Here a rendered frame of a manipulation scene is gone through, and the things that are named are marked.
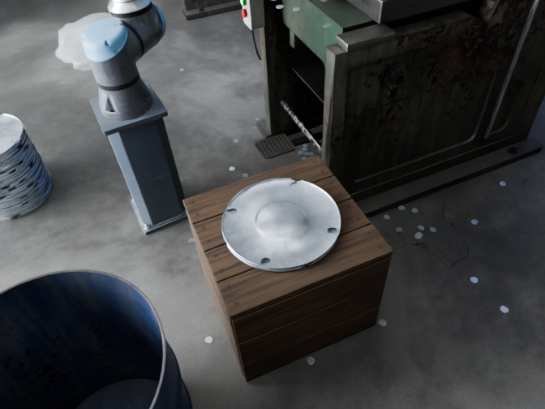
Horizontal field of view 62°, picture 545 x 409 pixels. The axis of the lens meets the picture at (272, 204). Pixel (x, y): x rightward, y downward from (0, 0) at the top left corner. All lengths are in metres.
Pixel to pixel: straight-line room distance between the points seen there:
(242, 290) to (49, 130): 1.48
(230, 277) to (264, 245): 0.11
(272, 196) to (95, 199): 0.86
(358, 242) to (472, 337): 0.49
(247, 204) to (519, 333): 0.84
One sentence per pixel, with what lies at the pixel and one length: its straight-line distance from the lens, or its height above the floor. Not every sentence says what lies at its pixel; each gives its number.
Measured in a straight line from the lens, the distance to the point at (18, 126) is 1.86.
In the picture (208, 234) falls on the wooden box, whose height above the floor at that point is 0.35.
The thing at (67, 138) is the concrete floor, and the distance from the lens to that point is 2.19.
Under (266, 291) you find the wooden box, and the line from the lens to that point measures 1.01.
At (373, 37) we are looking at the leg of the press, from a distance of 1.24.
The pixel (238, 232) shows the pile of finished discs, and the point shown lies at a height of 0.36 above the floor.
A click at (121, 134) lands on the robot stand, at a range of 1.38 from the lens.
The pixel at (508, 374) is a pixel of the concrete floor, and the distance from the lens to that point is 1.41.
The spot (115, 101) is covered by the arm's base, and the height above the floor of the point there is 0.51.
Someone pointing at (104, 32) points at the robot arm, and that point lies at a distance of 1.31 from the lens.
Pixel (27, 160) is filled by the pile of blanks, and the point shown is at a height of 0.18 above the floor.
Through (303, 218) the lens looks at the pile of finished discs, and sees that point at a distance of 1.11.
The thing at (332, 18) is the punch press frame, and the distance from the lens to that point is 1.33.
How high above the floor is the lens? 1.20
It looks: 47 degrees down
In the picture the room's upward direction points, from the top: 4 degrees counter-clockwise
